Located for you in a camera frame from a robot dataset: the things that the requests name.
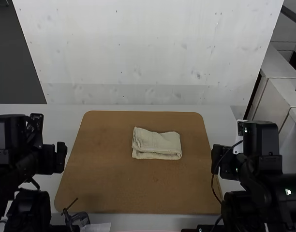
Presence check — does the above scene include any black cable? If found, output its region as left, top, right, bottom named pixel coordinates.
left=30, top=177, right=41, bottom=192
left=210, top=139, right=244, bottom=206

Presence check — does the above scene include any pale towel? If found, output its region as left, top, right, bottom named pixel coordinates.
left=131, top=126, right=182, bottom=160

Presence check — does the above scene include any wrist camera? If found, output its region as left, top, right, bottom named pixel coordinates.
left=236, top=118, right=248, bottom=137
left=26, top=113, right=44, bottom=147

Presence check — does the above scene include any black clamp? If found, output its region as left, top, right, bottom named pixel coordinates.
left=61, top=197, right=90, bottom=232

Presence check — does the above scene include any cork mat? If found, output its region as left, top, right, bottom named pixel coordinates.
left=54, top=110, right=222, bottom=215

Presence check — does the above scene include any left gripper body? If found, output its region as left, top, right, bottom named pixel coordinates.
left=38, top=142, right=68, bottom=175

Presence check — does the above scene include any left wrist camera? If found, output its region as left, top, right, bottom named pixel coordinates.
left=26, top=113, right=44, bottom=147

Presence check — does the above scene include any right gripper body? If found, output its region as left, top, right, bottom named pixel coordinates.
left=210, top=144, right=238, bottom=180

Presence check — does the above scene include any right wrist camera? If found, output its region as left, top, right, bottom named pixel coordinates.
left=236, top=118, right=248, bottom=137

